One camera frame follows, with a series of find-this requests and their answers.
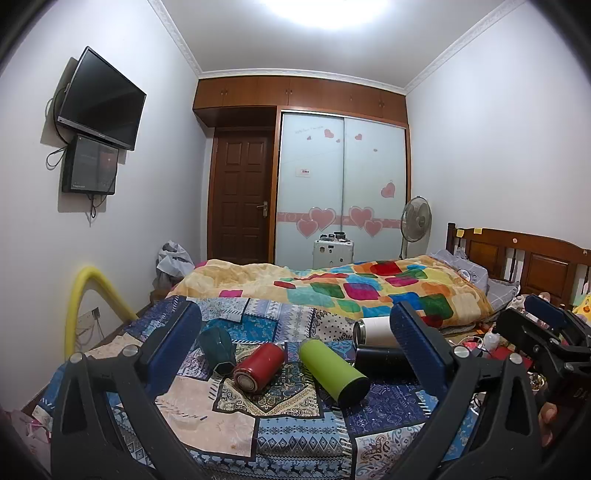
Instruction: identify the green bottle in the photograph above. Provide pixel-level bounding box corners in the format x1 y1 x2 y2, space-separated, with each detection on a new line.
298 339 370 407

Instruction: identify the dark teal cup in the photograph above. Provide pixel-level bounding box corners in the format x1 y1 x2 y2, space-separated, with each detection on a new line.
198 327 236 376

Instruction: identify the person's right hand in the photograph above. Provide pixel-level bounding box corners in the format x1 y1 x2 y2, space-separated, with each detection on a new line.
538 402 558 448

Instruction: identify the grey pillow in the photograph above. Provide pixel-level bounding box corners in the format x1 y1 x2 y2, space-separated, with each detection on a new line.
430 248 520 313

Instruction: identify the wooden headboard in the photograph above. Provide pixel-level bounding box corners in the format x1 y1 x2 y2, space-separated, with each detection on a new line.
446 223 590 307

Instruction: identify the colourful squares quilt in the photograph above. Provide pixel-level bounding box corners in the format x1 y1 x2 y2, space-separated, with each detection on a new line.
169 255 493 328

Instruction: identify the yellow foam tube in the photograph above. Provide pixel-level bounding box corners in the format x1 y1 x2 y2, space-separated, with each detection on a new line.
63 265 138 359

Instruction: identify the black bottle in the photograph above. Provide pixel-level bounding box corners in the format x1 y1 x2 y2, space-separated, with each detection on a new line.
355 346 419 384

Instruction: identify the grey clothes pile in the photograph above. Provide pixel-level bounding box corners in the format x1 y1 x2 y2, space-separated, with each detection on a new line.
155 241 195 289

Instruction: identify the white bottle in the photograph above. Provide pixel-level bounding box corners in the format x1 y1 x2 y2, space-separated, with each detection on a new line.
353 316 399 348

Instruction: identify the standing electric fan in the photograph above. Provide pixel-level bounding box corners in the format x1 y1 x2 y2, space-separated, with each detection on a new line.
400 196 432 259

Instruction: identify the red bottle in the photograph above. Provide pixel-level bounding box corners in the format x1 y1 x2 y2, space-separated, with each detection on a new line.
232 343 286 394

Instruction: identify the patchwork blue bedspread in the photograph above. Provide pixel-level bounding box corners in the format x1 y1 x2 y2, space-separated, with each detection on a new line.
34 294 482 480

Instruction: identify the white appliance box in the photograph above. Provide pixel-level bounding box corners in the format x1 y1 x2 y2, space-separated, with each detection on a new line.
312 231 355 269

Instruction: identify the brown wooden door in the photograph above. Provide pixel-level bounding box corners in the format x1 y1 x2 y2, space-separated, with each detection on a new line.
207 129 273 264

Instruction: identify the sliding door wardrobe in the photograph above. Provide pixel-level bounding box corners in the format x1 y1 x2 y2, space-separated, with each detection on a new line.
193 75 411 270

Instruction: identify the small wall monitor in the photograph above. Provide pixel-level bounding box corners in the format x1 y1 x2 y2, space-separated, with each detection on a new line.
61 134 119 196

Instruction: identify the wall mounted television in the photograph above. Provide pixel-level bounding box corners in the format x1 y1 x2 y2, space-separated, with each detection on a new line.
57 47 146 151

